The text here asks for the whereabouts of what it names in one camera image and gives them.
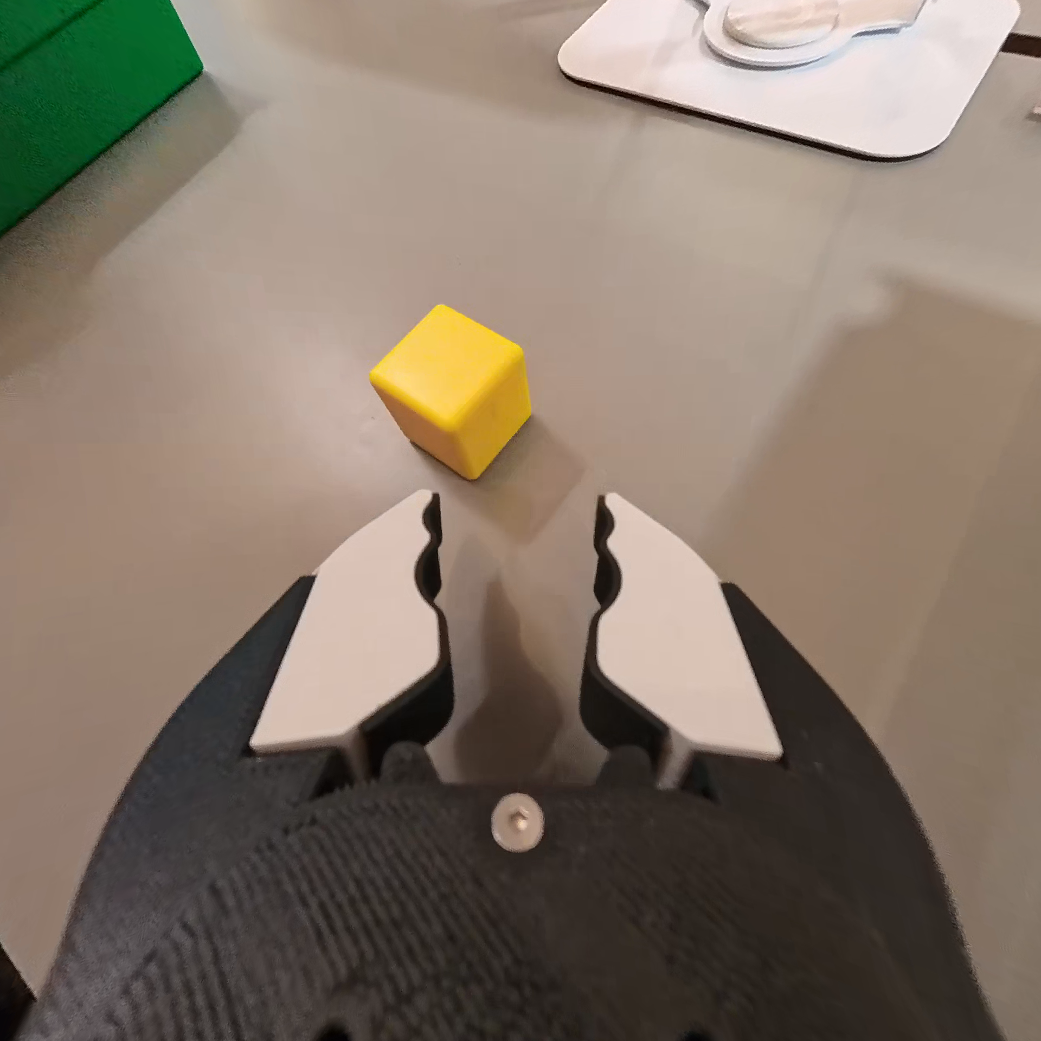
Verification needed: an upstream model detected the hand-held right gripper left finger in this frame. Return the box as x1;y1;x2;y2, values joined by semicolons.
250;490;454;774

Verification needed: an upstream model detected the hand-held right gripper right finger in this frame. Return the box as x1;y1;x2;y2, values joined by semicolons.
580;493;784;788

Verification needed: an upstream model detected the yellow cube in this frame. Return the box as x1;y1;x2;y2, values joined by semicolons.
370;305;532;481

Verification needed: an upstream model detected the green plastic bin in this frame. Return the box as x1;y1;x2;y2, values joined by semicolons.
0;0;204;237

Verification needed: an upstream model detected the grey desk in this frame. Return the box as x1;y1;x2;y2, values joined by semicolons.
0;0;1041;1041

